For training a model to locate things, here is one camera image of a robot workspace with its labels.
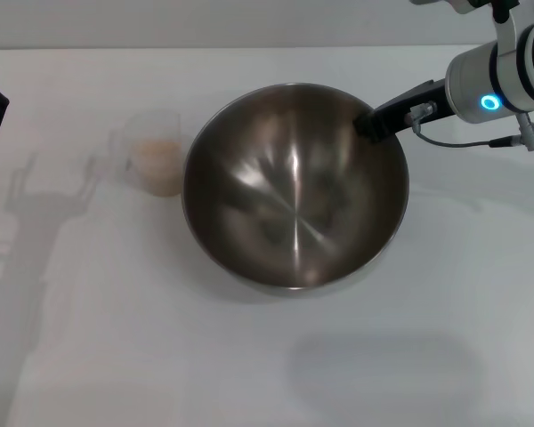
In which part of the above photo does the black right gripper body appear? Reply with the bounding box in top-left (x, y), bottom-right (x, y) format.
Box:
top-left (368, 78), bottom-right (449, 140)

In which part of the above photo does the large stainless steel bowl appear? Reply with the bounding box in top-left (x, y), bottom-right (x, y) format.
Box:
top-left (181, 82), bottom-right (411, 300)

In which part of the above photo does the clear plastic measuring cup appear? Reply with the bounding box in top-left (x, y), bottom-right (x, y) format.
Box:
top-left (109, 109), bottom-right (184, 197)

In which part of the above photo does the rice in cup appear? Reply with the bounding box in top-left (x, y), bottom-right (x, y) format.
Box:
top-left (130, 139), bottom-right (182, 197)

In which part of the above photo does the grey cable with connectors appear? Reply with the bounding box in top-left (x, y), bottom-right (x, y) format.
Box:
top-left (404, 101), bottom-right (534, 153)

